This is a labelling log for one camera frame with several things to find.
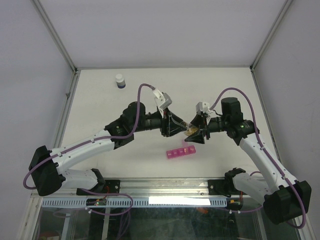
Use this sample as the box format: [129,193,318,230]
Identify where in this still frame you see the purple cable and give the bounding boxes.
[22,83,157,191]
[208,87,308,229]

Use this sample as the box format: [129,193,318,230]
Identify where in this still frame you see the right aluminium frame post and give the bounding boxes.
[249,0,295,72]

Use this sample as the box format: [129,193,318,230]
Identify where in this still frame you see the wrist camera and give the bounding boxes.
[152,88,172,110]
[195,102,214,117]

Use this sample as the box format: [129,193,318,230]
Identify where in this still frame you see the pink weekly pill organizer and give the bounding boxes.
[166,140,197,160]

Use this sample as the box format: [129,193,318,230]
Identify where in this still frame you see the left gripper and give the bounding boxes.
[132,108,187,138]

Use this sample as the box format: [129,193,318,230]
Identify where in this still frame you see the white capped pill bottle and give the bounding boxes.
[115,73,126,89]

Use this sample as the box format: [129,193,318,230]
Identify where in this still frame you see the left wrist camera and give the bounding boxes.
[152,88,172,110]

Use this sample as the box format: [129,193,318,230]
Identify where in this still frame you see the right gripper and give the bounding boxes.
[184,113,230,144]

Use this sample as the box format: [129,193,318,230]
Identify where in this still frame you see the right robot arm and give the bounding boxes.
[186,97,312,229]

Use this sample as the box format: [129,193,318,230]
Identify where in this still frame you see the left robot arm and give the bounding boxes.
[28,102,187,197]

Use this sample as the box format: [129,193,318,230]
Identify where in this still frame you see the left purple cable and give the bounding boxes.
[22,83,157,191]

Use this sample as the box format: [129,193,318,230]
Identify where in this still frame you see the white slotted cable duct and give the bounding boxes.
[41,196,227,209]

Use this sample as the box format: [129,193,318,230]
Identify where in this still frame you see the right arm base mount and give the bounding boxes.
[207,167,266,210]

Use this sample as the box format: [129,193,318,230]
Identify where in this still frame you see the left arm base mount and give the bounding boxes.
[76,168,121,196]

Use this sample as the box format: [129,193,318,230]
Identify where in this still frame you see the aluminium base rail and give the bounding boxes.
[31,177,266,198]

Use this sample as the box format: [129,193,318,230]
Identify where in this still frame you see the aluminium frame post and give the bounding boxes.
[249,0,295,72]
[32,0,81,76]

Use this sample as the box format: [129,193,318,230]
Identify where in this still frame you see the left aluminium frame post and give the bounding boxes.
[32,0,81,76]

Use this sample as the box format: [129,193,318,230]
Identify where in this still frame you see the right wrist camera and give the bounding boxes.
[195,102,214,117]

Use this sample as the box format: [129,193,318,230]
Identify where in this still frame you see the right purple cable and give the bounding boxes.
[208,87,308,229]

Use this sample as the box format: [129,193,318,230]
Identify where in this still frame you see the clear bottle yellow capsules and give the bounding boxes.
[181,121,199,137]

